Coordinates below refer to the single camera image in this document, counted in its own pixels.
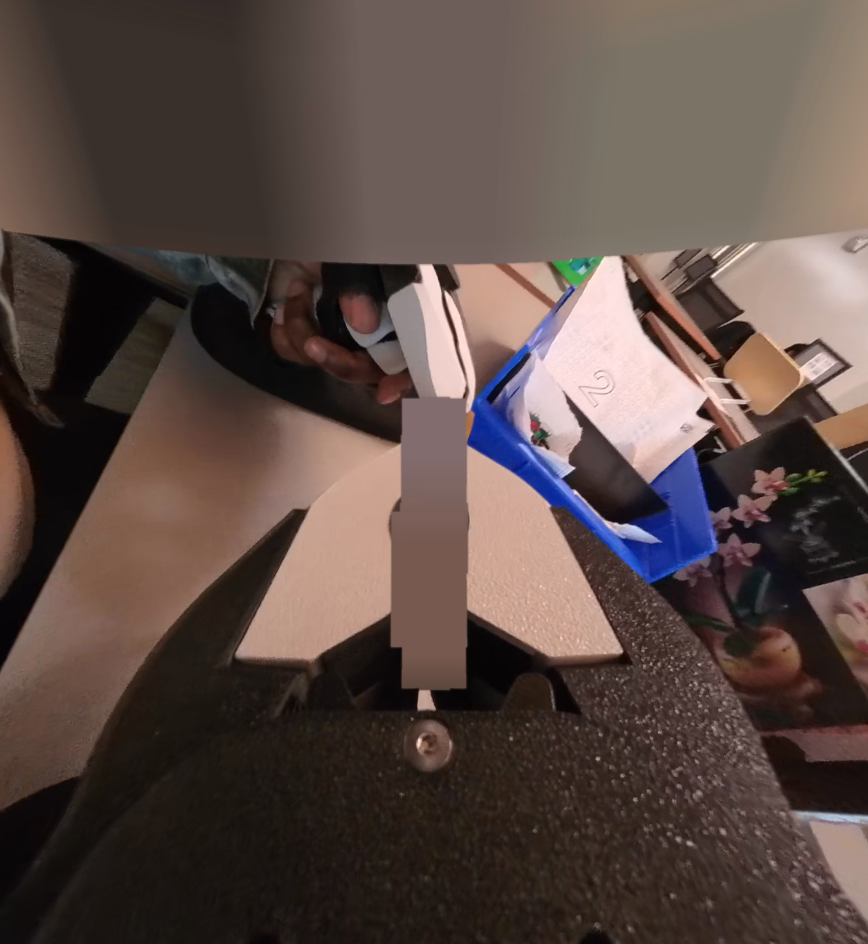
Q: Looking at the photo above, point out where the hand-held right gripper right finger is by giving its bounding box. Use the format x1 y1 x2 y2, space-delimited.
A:
467 450 627 662

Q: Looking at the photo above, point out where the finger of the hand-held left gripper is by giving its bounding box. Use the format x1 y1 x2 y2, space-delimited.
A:
389 264 478 403

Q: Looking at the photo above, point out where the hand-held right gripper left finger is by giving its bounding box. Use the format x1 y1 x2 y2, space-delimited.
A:
235 442 403 666

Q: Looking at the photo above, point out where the blue plastic bin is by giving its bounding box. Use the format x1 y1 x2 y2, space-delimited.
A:
471 284 720 585

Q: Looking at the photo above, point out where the torn white paper bag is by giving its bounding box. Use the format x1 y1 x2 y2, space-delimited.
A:
522 361 661 545

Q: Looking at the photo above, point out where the orchid print lego box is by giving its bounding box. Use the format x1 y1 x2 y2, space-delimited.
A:
655 416 868 733

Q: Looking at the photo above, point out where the person's left hand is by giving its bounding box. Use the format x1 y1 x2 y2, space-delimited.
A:
268 262 414 405

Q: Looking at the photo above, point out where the black bin divider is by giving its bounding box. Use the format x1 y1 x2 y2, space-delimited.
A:
563 402 672 522

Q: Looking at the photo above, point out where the white dotted paper bag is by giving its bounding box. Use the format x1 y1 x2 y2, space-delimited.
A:
544 258 711 482

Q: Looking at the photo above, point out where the beige chair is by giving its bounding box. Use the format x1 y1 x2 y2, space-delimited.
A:
720 332 805 416

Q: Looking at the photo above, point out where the black framed sign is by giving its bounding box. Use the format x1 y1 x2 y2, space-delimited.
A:
786 338 849 386

